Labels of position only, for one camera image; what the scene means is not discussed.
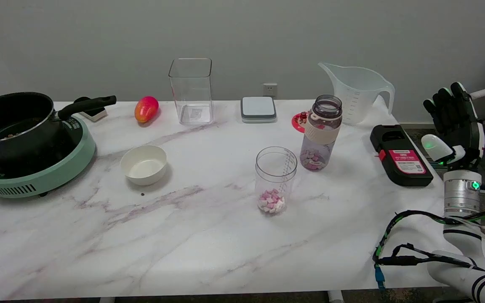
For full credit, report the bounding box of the white round bowl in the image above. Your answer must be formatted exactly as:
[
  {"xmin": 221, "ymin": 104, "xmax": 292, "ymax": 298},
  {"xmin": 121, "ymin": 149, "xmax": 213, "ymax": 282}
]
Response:
[{"xmin": 120, "ymin": 145, "xmax": 168, "ymax": 186}]

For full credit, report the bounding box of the green induction cooker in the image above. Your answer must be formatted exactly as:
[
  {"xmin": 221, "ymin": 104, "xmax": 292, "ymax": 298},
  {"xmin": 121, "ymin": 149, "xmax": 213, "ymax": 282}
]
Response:
[{"xmin": 0, "ymin": 114, "xmax": 96, "ymax": 199}]

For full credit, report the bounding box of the purple bottle with beige band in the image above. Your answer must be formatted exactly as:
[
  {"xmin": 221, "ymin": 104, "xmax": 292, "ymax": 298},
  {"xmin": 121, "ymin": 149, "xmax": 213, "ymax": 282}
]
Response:
[{"xmin": 300, "ymin": 95, "xmax": 343, "ymax": 171}]

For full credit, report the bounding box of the white black small device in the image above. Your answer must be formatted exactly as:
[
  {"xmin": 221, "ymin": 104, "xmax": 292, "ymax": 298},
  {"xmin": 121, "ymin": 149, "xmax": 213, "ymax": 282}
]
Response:
[{"xmin": 73, "ymin": 97, "xmax": 108, "ymax": 122}]

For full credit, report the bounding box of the red round bottle cap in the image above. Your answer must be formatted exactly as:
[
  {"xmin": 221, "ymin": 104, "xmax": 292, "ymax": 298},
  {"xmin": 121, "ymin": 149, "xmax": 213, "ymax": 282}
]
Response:
[{"xmin": 291, "ymin": 111, "xmax": 309, "ymax": 134}]

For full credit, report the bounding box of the pink white candy pile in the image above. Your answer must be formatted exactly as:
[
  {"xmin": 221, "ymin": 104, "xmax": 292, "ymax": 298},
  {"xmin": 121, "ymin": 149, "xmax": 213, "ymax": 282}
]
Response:
[{"xmin": 258, "ymin": 189, "xmax": 286, "ymax": 214}]

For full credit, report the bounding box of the grey white square lid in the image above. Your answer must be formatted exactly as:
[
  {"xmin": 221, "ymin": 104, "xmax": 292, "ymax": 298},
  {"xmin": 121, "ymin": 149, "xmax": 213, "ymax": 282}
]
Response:
[{"xmin": 240, "ymin": 96, "xmax": 277, "ymax": 123}]

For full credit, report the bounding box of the translucent plastic measuring jug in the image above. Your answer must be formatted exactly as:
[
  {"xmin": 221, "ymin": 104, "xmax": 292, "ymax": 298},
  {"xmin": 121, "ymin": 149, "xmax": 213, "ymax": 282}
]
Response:
[{"xmin": 318, "ymin": 62, "xmax": 395, "ymax": 126}]

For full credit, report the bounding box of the black pot with handle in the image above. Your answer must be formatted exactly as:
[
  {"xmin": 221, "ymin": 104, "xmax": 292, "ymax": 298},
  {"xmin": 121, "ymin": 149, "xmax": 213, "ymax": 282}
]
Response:
[{"xmin": 0, "ymin": 92, "xmax": 117, "ymax": 164}]

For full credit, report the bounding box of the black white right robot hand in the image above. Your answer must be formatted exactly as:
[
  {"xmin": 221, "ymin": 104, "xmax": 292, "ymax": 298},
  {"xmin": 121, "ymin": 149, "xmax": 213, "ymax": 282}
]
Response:
[{"xmin": 421, "ymin": 82, "xmax": 485, "ymax": 172}]

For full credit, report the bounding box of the black box with pink label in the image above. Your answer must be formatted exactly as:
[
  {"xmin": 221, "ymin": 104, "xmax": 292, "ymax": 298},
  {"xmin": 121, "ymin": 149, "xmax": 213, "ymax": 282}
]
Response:
[{"xmin": 370, "ymin": 124, "xmax": 434, "ymax": 187}]

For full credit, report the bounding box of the red yellow mango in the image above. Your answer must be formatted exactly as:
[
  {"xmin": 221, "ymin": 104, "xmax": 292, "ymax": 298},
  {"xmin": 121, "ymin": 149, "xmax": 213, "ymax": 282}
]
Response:
[{"xmin": 134, "ymin": 96, "xmax": 160, "ymax": 124}]

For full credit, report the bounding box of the transparent cup with candy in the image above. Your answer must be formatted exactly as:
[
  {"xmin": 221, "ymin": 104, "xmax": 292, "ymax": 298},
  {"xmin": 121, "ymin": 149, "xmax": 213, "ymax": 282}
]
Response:
[{"xmin": 255, "ymin": 146, "xmax": 298, "ymax": 215}]

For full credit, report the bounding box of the dark floor vent grille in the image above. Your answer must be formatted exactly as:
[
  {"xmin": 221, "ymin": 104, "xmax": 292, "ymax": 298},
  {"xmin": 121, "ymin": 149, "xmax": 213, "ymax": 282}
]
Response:
[{"xmin": 424, "ymin": 155, "xmax": 449, "ymax": 170}]

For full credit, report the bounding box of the clear square plastic container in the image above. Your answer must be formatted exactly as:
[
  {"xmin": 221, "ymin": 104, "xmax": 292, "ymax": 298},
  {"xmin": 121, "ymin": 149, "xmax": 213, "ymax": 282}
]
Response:
[{"xmin": 168, "ymin": 58, "xmax": 215, "ymax": 125}]

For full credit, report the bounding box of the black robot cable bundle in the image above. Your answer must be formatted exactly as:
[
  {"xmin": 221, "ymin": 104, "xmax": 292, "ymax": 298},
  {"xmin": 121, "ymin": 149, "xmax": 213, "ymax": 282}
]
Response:
[{"xmin": 372, "ymin": 210, "xmax": 485, "ymax": 291}]

